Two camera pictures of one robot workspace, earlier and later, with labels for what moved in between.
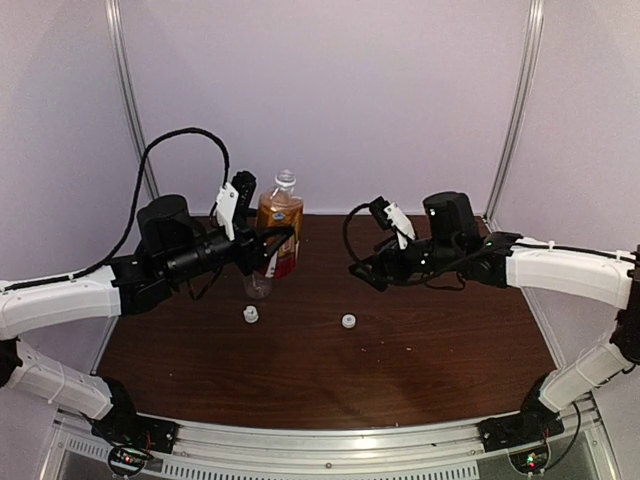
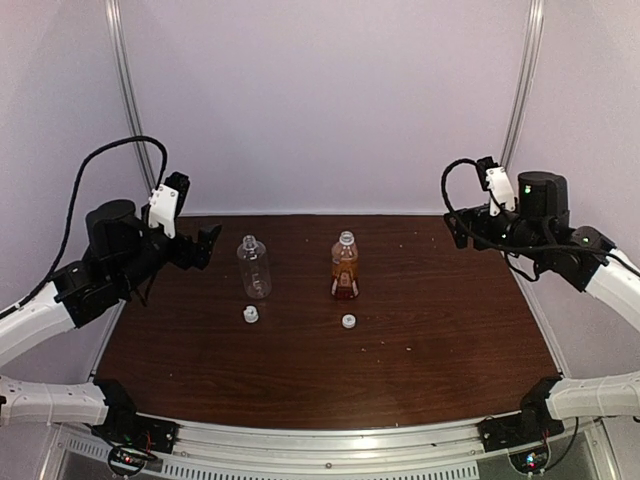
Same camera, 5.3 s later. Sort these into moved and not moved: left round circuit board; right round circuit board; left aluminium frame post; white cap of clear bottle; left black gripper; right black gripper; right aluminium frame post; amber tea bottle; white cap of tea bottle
Moved: right black gripper; left black gripper; amber tea bottle
Not moved: left round circuit board; white cap of tea bottle; right aluminium frame post; right round circuit board; left aluminium frame post; white cap of clear bottle
